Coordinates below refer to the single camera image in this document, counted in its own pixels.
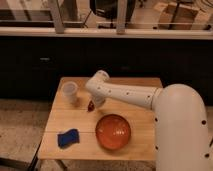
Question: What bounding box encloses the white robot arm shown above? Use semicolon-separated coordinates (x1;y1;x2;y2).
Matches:
85;70;211;171

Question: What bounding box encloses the translucent plastic cup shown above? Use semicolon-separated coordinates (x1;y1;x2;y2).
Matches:
61;81;78;104

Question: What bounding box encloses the orange bowl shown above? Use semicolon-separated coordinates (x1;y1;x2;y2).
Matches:
95;114;131;150

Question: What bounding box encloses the wooden folding table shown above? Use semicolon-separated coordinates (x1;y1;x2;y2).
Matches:
38;77;155;171

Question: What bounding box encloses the blue cloth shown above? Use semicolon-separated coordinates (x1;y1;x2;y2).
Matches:
57;129;80;148

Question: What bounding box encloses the black office chair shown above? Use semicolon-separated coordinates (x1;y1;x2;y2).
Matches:
89;0;136;28

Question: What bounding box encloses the cardboard box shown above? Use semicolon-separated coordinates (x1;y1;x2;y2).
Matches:
153;2;212;29

